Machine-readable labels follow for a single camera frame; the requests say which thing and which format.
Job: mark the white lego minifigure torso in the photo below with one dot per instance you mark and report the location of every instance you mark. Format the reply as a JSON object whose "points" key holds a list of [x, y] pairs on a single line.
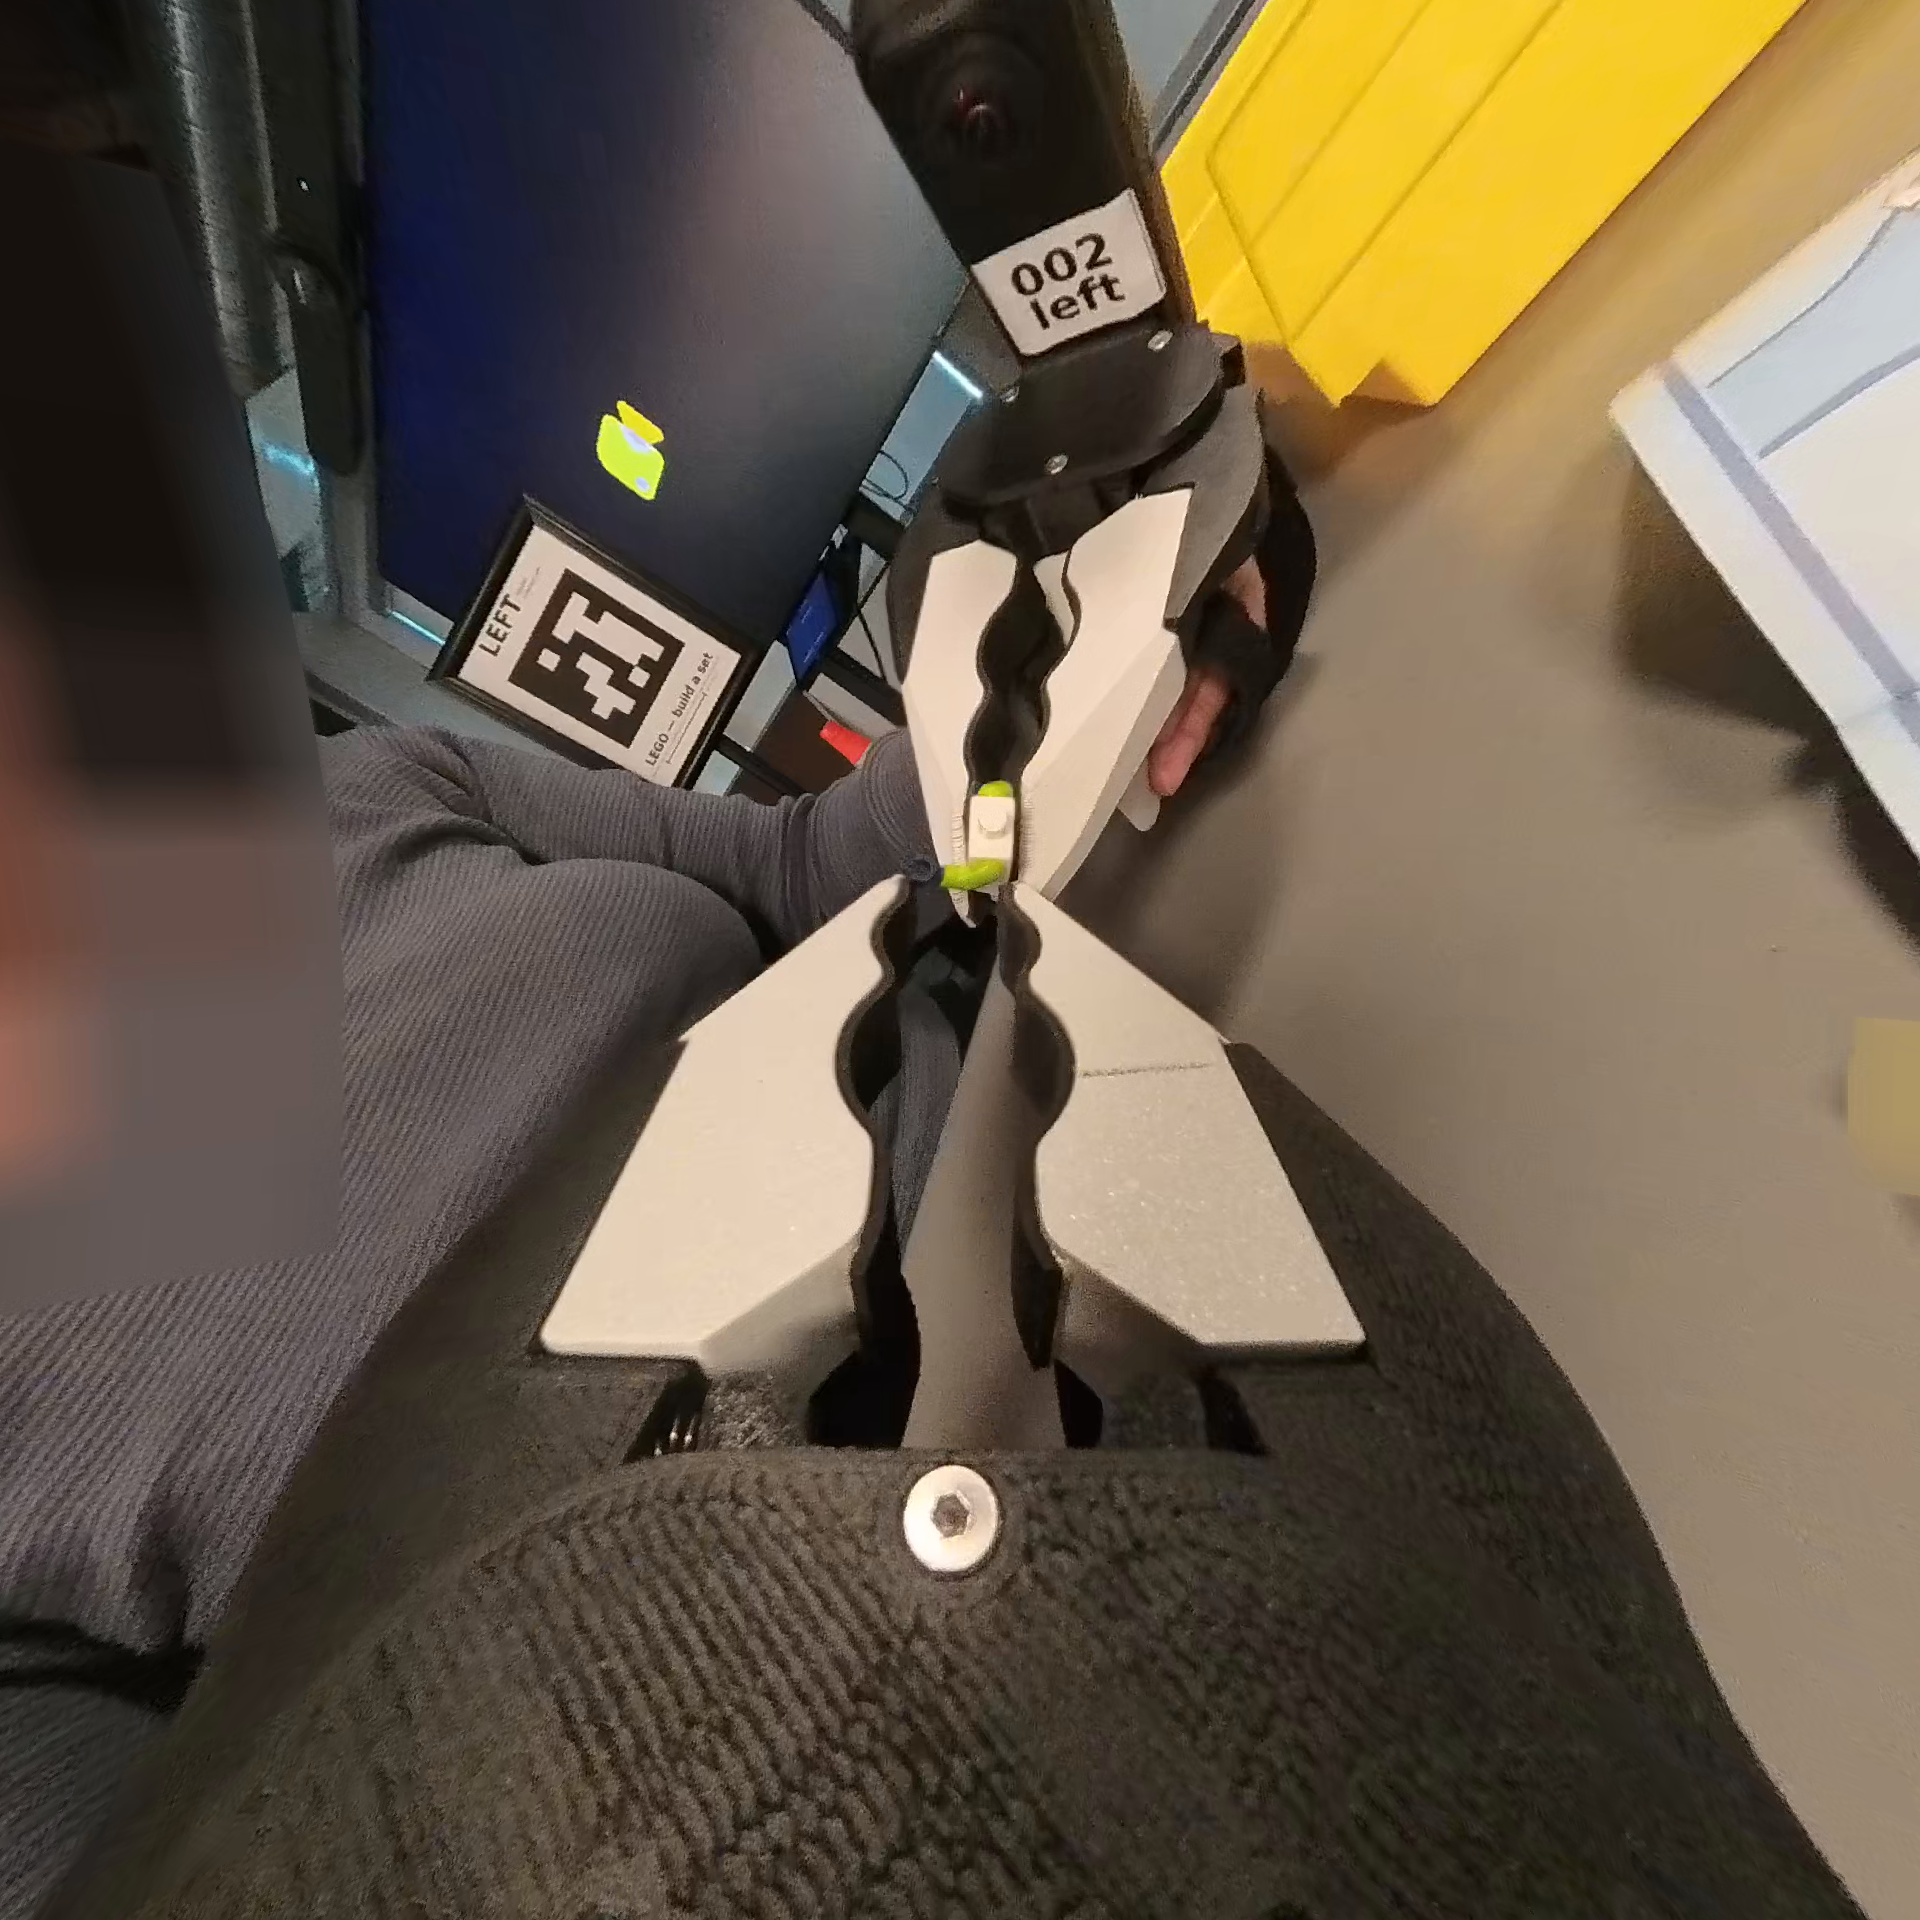
{"points": [[992, 827]]}

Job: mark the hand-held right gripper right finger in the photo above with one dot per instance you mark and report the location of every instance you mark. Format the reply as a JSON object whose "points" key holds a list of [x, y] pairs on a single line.
{"points": [[1198, 1201]]}

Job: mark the small blue screen device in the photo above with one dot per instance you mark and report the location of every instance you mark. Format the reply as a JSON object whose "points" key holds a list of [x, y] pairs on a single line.
{"points": [[813, 619]]}

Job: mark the lego instruction booklet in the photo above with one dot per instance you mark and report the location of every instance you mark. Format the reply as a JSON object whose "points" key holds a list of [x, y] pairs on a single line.
{"points": [[1801, 522]]}

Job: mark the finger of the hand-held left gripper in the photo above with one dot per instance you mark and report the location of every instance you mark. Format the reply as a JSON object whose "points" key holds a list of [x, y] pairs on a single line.
{"points": [[1116, 673], [945, 673]]}

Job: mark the framed black-white marker sign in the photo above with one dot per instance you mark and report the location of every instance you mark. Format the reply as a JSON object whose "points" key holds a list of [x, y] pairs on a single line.
{"points": [[598, 645]]}

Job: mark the yellow plastic bin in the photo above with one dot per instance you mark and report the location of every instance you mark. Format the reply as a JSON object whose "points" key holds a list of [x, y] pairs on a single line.
{"points": [[1424, 193]]}

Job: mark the small red object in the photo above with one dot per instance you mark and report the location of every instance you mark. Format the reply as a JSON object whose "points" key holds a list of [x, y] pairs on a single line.
{"points": [[844, 739]]}

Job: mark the grey corrugated pipe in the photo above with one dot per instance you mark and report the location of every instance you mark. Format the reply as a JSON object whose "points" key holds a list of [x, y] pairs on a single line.
{"points": [[227, 151]]}

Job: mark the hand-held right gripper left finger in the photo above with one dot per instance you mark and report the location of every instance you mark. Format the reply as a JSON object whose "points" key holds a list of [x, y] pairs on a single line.
{"points": [[720, 1186]]}

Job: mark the person's left forearm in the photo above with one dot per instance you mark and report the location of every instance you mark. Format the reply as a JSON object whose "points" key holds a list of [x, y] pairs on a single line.
{"points": [[672, 840]]}

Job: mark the black monitor screen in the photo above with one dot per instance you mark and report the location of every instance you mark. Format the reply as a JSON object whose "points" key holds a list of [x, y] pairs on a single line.
{"points": [[632, 269]]}

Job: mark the person's left hand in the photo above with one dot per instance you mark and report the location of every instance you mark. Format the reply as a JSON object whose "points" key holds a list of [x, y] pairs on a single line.
{"points": [[1198, 690]]}

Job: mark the person's grey sweater torso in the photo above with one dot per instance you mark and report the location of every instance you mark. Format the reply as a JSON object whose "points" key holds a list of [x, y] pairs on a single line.
{"points": [[375, 1201]]}

